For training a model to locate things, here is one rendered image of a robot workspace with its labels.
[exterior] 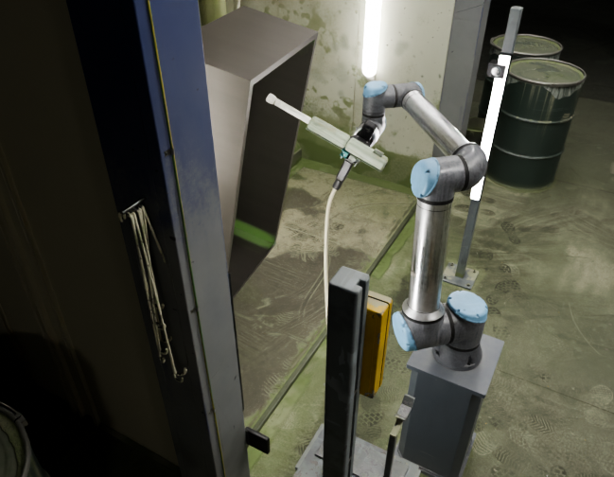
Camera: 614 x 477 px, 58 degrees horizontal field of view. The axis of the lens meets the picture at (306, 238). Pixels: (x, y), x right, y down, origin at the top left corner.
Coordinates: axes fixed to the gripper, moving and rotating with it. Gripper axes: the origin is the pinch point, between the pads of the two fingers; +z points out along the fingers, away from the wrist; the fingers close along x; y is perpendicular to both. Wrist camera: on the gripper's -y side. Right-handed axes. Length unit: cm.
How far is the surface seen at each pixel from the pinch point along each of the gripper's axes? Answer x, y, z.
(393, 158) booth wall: -17, 107, -210
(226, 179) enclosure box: 36.5, 32.3, 8.9
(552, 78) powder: -84, 12, -263
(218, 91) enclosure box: 50, 0, 10
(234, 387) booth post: -8, 57, 68
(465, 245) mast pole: -81, 82, -119
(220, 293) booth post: 8, 19, 70
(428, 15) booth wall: 14, 3, -206
